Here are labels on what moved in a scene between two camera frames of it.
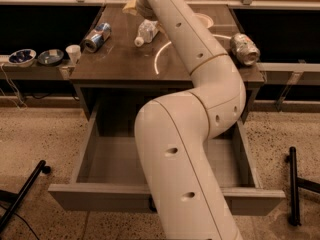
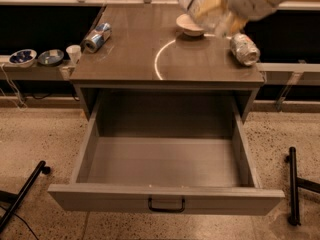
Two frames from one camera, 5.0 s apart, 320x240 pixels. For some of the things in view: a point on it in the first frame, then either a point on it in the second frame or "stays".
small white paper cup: (74, 53) stays
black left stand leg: (15, 199) stays
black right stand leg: (295, 183) stays
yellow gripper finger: (130, 7) → (234, 23)
